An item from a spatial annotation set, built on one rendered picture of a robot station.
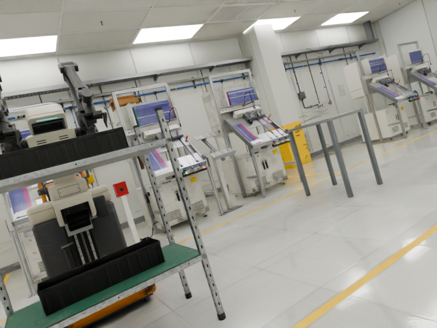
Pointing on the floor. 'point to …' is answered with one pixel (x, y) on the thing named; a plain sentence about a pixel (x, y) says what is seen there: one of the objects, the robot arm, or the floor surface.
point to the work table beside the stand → (335, 151)
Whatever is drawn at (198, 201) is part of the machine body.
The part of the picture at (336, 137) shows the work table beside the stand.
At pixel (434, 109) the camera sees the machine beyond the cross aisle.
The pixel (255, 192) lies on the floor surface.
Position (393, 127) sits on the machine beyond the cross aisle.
